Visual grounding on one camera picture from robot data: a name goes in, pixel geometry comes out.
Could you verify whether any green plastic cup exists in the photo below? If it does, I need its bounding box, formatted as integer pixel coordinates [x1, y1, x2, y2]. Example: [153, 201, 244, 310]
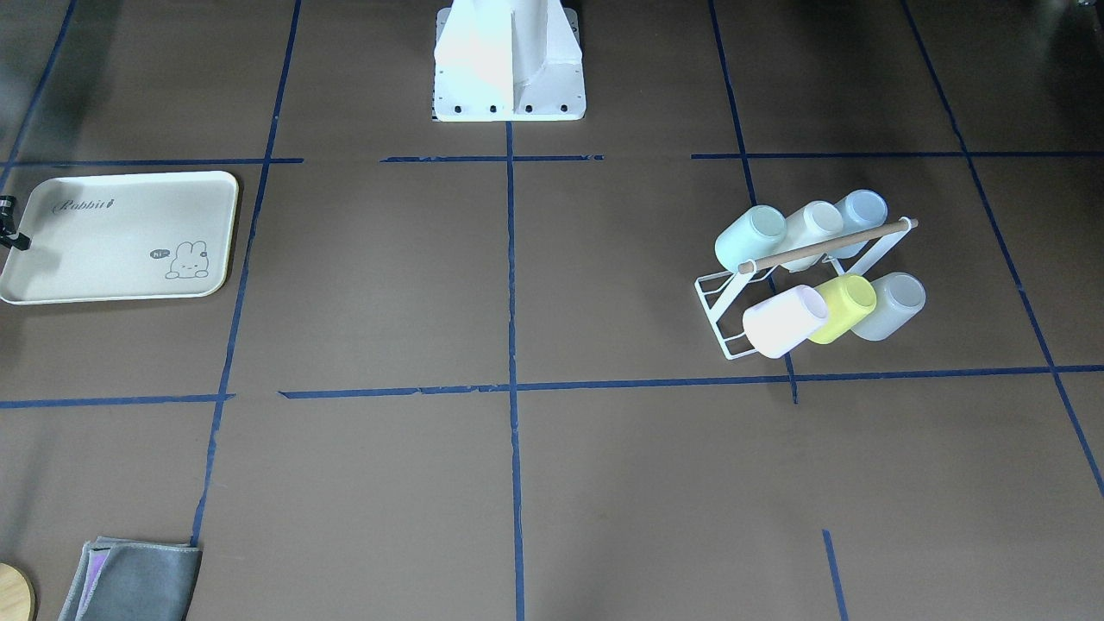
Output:
[714, 204, 787, 272]

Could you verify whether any cream rabbit tray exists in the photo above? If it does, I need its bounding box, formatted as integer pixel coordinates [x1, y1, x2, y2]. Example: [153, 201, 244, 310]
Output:
[1, 172, 238, 305]

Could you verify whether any pink plastic cup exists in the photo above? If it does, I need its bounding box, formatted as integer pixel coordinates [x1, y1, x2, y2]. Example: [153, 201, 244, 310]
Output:
[742, 285, 829, 359]

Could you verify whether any white plastic cup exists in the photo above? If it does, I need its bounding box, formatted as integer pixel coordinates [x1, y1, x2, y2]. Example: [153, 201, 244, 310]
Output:
[774, 200, 843, 253]

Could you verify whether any yellow plastic cup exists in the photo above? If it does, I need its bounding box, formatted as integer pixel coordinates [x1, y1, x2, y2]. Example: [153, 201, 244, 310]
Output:
[808, 273, 878, 345]

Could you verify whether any light blue plastic cup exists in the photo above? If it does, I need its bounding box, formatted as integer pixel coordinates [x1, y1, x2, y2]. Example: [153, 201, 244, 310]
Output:
[835, 189, 888, 236]

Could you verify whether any grey plastic cup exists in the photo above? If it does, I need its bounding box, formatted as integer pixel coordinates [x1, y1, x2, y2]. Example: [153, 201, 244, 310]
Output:
[850, 272, 926, 343]

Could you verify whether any grey folded cloth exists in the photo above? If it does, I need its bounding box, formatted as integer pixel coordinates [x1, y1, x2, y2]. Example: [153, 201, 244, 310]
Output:
[59, 536, 203, 620]

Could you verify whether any wooden mug tree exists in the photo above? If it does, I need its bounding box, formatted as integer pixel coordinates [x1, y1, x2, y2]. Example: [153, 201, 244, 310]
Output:
[1, 562, 38, 621]

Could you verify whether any white wire cup rack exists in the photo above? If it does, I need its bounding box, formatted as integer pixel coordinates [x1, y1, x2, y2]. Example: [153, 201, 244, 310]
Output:
[693, 215, 919, 361]

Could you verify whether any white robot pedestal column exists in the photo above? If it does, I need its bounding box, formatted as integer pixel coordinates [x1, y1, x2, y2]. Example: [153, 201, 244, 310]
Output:
[431, 1, 587, 122]

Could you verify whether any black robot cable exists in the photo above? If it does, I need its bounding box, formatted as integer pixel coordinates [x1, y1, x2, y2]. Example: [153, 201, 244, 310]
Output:
[0, 197, 32, 253]

